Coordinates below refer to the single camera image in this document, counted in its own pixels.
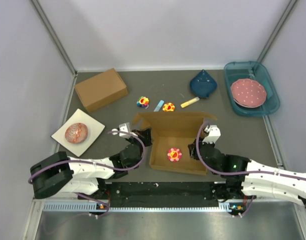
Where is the brown cardboard box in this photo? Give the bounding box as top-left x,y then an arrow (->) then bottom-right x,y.
132,111 -> 217,176
74,68 -> 129,113

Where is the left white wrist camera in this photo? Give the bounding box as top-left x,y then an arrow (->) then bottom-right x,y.
111,122 -> 138,139

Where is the orange plush flower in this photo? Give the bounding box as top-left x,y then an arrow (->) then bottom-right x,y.
162,102 -> 175,112

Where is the dark blue teardrop dish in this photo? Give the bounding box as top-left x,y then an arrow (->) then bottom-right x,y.
189,69 -> 218,99

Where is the rainbow plush flower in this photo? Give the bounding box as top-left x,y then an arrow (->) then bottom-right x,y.
136,96 -> 150,109

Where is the white square board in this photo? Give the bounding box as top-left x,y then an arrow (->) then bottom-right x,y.
51,109 -> 105,157

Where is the teal transparent plastic bin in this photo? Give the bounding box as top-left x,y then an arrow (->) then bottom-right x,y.
223,61 -> 280,117

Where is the red patterned bowl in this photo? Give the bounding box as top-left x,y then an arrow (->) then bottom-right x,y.
64,122 -> 89,144

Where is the closed brown cardboard box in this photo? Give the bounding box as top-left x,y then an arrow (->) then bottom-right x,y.
74,68 -> 129,113

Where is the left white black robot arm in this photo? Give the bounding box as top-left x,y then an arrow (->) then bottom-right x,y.
28,127 -> 152,199

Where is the yellow highlighter pen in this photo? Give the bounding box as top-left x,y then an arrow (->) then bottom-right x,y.
180,97 -> 200,108

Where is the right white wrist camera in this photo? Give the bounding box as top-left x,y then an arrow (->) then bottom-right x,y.
202,125 -> 221,144

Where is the grey slotted cable duct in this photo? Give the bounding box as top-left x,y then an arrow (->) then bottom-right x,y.
42,201 -> 246,213

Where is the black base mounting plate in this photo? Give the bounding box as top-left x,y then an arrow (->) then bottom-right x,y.
77,181 -> 246,209

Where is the pink polka dot plate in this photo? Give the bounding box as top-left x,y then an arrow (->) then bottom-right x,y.
230,78 -> 267,108

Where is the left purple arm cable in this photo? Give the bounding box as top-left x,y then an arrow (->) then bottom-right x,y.
27,129 -> 146,218

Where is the pink plush flower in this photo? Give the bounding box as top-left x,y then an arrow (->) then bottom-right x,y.
167,148 -> 182,162

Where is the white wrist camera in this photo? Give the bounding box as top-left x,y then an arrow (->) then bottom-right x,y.
202,125 -> 221,144
111,122 -> 138,139

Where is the light blue highlighter pen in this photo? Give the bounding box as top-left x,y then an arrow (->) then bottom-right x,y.
153,100 -> 164,112

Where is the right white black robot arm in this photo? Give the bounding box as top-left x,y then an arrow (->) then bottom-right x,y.
188,139 -> 306,209

